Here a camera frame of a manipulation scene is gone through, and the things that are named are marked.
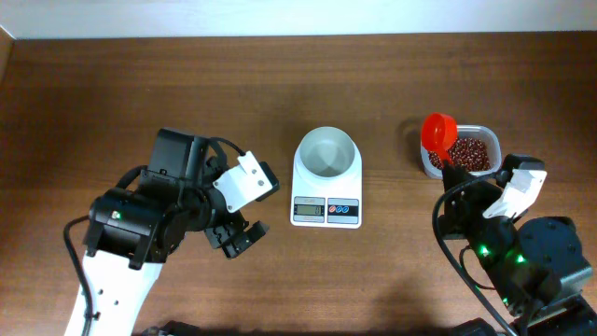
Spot red plastic measuring scoop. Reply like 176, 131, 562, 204
421, 113, 458, 164

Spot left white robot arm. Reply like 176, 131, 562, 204
63, 128, 280, 335

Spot clear plastic bean container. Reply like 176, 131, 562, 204
448, 125, 502, 175

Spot white round bowl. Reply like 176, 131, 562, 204
298, 127, 356, 177

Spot white digital kitchen scale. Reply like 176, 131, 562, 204
289, 145, 364, 230

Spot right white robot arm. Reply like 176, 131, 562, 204
432, 155, 596, 335

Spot red beans in container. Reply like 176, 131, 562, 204
448, 137, 491, 172

